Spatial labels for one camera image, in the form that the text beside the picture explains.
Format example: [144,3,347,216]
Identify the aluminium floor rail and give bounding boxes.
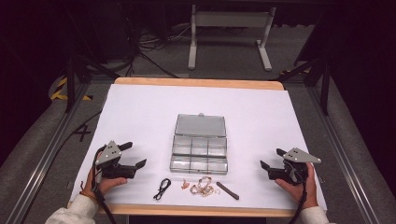
[4,82,92,224]
[306,83,382,224]

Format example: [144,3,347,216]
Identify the clear plastic compartment box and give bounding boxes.
[169,112,229,175]

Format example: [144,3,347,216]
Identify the orange wrist bracelet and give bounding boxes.
[79,181,97,201]

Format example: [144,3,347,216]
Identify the dark brown hair clip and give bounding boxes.
[216,181,240,201]

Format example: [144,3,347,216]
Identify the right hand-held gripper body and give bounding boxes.
[268,147,322,185]

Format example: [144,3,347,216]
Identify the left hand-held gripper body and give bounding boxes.
[95,140,138,180]

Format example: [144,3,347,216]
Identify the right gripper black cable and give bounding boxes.
[288,178,309,224]

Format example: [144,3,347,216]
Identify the black cord necklace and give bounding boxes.
[152,177,172,201]

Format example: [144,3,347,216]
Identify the person's right hand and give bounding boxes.
[275,161,319,210]

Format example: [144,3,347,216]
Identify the white metal desk frame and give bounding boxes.
[187,4,277,72]

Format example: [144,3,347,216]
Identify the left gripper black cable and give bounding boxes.
[92,144,118,224]

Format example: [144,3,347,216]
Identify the black floor cables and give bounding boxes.
[124,6,194,78]

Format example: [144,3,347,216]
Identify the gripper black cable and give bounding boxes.
[288,178,309,224]
[92,144,118,224]

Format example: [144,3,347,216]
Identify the gold chain bracelet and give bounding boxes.
[190,175,216,198]

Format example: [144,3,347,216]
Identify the person's left hand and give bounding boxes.
[82,152,129,198]

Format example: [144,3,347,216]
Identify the white paper sheet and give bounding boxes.
[69,83,329,211]

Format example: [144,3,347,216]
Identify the black metal stand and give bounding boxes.
[64,52,120,114]
[270,55,331,116]

